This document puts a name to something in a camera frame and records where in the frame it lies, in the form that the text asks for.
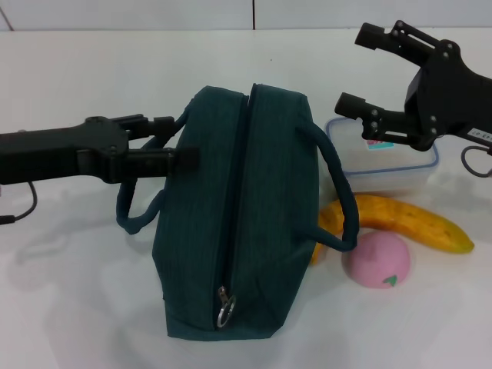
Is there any pink toy peach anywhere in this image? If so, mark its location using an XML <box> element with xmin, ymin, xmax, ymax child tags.
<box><xmin>341</xmin><ymin>230</ymin><xmax>412</xmax><ymax>290</ymax></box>

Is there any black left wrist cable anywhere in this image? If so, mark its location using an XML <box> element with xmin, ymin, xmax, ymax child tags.
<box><xmin>0</xmin><ymin>181</ymin><xmax>38</xmax><ymax>226</ymax></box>

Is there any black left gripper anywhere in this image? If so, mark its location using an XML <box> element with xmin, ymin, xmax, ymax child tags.
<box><xmin>0</xmin><ymin>114</ymin><xmax>200</xmax><ymax>185</ymax></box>

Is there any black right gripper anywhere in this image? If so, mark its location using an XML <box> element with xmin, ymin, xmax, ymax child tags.
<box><xmin>334</xmin><ymin>19</ymin><xmax>492</xmax><ymax>151</ymax></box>

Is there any dark teal fabric bag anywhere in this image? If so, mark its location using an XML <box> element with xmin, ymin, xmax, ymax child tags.
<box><xmin>116</xmin><ymin>82</ymin><xmax>361</xmax><ymax>340</ymax></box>

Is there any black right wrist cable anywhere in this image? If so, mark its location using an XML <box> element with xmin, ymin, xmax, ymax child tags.
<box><xmin>460</xmin><ymin>145</ymin><xmax>492</xmax><ymax>178</ymax></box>

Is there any clear container with blue lid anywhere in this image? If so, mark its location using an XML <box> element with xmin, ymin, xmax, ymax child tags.
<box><xmin>325</xmin><ymin>115</ymin><xmax>440</xmax><ymax>193</ymax></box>

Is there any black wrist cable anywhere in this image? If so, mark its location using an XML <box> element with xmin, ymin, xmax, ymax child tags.
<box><xmin>0</xmin><ymin>181</ymin><xmax>38</xmax><ymax>226</ymax></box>
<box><xmin>460</xmin><ymin>145</ymin><xmax>492</xmax><ymax>178</ymax></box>

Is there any yellow banana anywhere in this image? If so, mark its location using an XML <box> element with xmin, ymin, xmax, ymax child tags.
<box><xmin>310</xmin><ymin>194</ymin><xmax>475</xmax><ymax>266</ymax></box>

